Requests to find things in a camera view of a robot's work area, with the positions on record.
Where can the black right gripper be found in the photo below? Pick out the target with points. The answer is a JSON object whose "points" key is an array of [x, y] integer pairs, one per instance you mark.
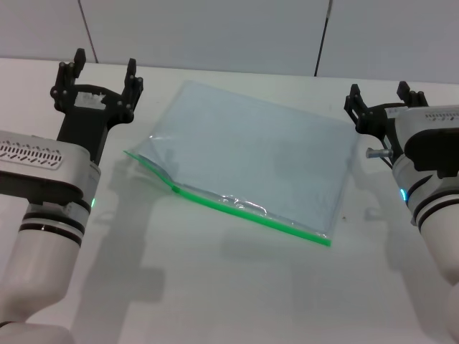
{"points": [[380, 120]]}

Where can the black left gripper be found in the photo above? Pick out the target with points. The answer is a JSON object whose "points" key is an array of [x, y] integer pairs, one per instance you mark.
{"points": [[86, 122]]}

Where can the clear green-zip document bag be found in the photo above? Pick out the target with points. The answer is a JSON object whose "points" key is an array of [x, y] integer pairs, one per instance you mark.
{"points": [[251, 150]]}

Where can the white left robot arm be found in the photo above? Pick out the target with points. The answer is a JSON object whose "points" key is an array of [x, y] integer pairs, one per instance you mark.
{"points": [[39, 261]]}

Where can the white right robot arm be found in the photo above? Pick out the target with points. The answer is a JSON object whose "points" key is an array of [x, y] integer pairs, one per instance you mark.
{"points": [[441, 233]]}

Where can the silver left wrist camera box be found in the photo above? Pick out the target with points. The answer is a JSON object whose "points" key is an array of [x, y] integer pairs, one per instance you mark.
{"points": [[43, 168]]}

